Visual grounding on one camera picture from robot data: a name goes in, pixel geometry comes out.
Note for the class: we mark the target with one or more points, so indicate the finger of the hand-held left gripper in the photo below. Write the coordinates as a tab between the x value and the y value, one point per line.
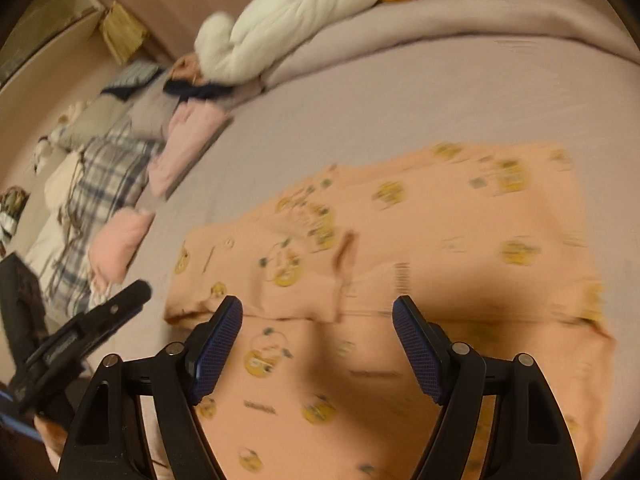
107	310

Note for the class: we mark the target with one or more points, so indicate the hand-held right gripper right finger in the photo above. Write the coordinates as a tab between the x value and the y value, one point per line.
419	347

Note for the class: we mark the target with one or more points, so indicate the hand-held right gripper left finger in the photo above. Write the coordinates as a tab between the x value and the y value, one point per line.
216	345

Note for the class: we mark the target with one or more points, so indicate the orange printed baby garment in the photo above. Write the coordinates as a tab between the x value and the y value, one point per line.
400	310

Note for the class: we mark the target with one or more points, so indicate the pink rolled cloth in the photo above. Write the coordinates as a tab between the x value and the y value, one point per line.
120	245

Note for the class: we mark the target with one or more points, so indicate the white folded cloth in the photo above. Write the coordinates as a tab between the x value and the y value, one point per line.
52	255

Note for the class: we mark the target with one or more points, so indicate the plaid grey blanket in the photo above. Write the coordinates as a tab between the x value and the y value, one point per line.
95	195

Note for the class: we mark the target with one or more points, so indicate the pink folded cloth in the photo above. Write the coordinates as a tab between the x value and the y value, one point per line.
187	145

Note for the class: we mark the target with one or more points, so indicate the grey folded cloth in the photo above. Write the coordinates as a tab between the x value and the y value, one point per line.
150	110

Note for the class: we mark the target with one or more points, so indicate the striped blue cloth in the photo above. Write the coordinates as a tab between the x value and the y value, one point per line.
132	77

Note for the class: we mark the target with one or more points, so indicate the dark navy cloth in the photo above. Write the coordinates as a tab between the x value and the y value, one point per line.
192	90

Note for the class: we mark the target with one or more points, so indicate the lilac bed sheet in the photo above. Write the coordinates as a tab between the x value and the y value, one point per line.
375	110

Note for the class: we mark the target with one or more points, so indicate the lilac duvet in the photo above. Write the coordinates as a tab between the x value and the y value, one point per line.
450	15

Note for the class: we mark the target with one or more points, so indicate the white goose plush toy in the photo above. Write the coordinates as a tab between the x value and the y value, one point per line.
300	20

